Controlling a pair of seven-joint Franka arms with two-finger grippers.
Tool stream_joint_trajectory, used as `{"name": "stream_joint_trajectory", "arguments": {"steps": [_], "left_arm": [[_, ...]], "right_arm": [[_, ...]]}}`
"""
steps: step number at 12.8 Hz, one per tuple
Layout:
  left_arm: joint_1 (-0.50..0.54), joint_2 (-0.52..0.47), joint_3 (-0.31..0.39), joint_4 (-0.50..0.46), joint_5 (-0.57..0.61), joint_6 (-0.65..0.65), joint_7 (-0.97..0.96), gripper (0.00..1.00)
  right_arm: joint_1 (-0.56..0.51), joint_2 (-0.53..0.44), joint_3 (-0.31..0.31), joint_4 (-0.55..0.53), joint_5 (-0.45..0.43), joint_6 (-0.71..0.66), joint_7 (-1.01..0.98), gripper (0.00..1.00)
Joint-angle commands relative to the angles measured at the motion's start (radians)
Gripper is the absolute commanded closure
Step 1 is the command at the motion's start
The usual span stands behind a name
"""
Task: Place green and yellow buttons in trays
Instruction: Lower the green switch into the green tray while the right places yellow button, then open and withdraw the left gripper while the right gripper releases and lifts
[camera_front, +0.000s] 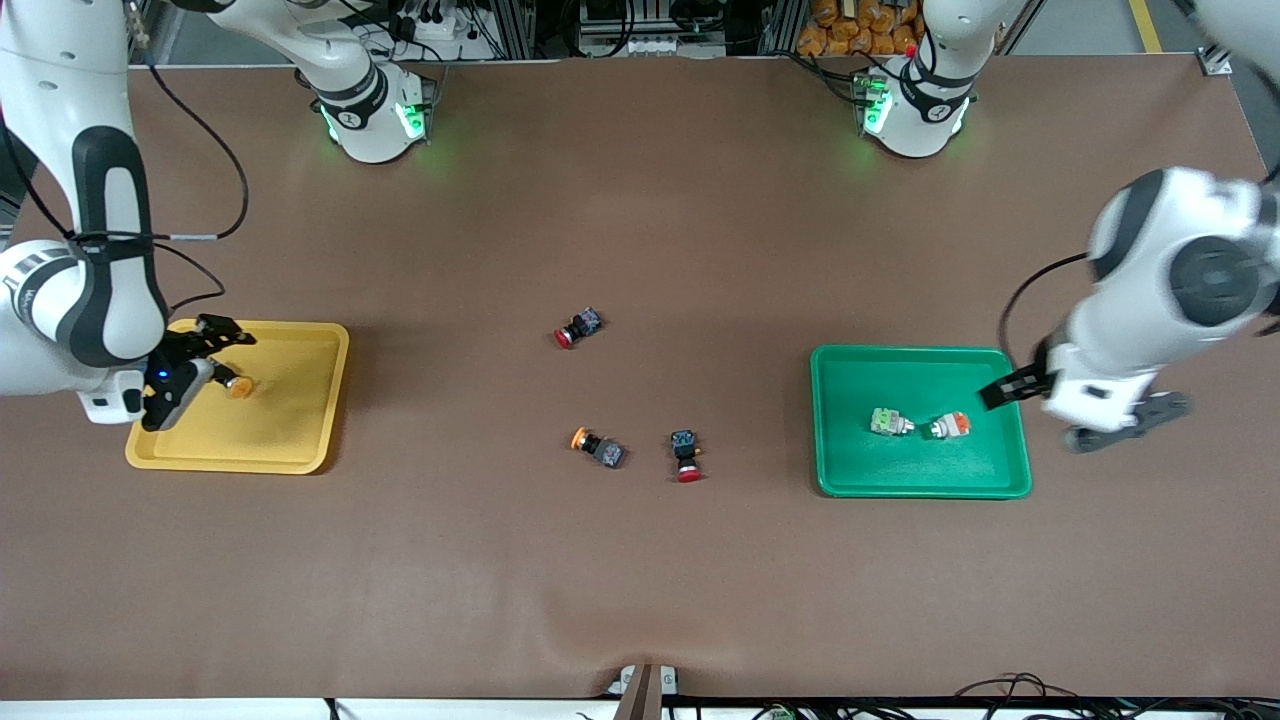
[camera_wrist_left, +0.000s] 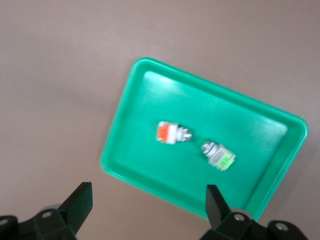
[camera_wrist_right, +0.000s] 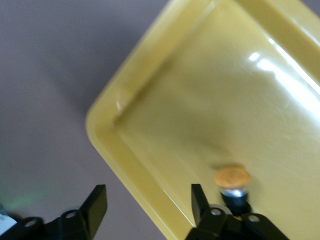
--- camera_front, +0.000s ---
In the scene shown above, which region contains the white power strip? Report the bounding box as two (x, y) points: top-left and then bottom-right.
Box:
(400, 0), (471, 41)

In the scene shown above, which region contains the green plastic tray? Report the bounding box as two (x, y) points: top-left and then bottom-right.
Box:
(809, 344), (1033, 500)

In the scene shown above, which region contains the orange packets pile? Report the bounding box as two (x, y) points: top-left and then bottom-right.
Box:
(797, 0), (926, 58)

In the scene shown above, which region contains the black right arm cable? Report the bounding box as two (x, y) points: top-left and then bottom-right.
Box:
(125, 0), (249, 313)

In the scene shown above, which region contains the yellow mushroom push button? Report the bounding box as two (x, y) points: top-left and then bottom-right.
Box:
(208, 362), (256, 401)
(570, 427), (626, 469)

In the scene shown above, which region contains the aluminium frame post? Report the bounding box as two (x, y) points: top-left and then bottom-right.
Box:
(765, 0), (806, 56)
(490, 0), (536, 59)

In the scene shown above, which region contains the yellow plastic tray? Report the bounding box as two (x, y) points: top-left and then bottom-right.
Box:
(125, 319), (351, 475)

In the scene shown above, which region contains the metal bracket with post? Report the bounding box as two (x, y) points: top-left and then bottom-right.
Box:
(605, 663), (681, 720)

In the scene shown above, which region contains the black cable bundle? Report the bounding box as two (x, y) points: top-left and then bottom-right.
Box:
(950, 672), (1280, 720)

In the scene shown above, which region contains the brown table mat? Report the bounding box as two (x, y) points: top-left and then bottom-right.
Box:
(0, 55), (1280, 701)

